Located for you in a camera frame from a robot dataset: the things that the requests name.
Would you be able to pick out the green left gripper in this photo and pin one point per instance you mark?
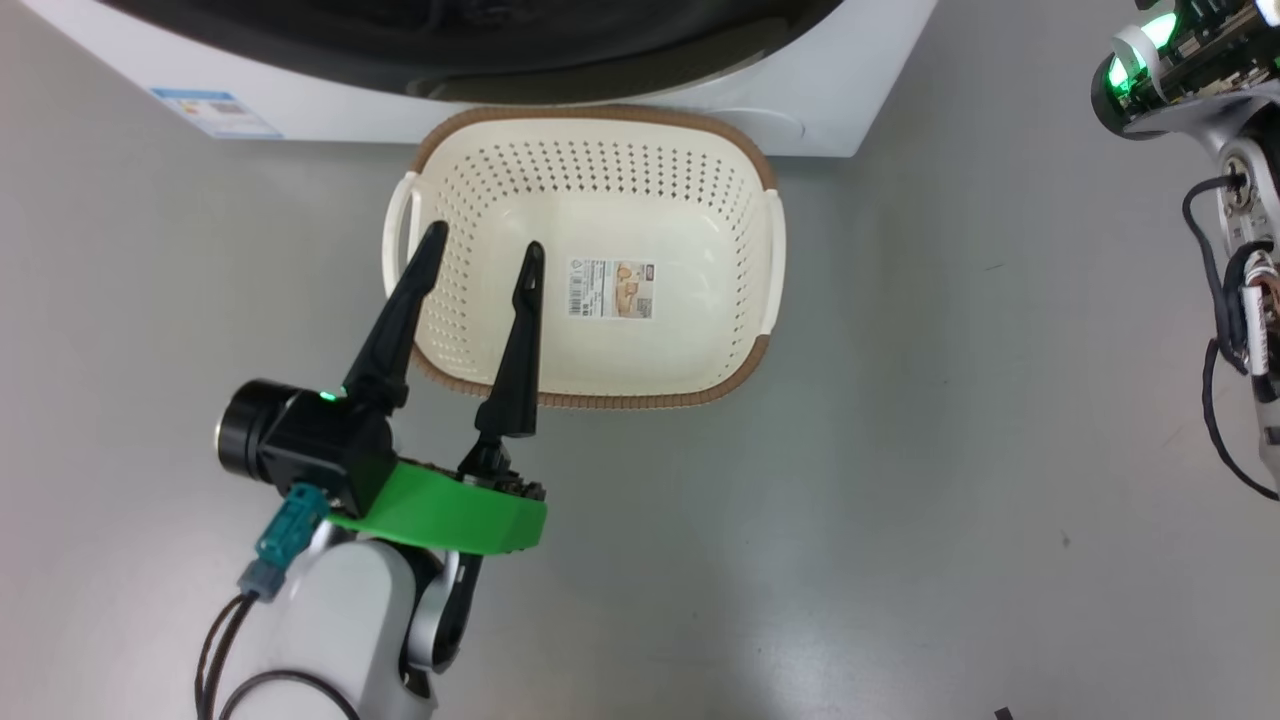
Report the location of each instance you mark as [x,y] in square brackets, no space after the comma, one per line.
[450,515]

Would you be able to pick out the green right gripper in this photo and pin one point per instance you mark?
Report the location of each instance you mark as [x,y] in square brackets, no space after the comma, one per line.
[1225,50]

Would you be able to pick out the dark round washer door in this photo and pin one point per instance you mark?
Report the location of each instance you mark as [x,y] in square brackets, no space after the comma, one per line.
[500,50]

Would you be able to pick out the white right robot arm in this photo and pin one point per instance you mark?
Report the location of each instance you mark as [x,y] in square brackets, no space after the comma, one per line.
[1200,115]

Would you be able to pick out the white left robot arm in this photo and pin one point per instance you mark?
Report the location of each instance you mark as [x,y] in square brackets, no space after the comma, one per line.
[350,620]

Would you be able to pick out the cream perforated laundry basket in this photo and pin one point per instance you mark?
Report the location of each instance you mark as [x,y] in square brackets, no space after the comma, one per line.
[640,200]

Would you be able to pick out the white front-load washing machine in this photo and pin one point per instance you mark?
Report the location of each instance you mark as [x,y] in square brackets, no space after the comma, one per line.
[880,60]

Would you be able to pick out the product label sticker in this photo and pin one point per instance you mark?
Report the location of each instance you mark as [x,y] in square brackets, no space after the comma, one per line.
[610,288]

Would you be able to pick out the blue energy label sticker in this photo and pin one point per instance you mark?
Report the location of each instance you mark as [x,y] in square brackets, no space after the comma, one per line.
[215,112]

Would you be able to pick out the round white filter cover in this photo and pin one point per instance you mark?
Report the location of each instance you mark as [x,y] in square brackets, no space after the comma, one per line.
[775,125]

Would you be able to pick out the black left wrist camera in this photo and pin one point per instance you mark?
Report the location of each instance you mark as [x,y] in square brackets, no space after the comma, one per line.
[320,450]

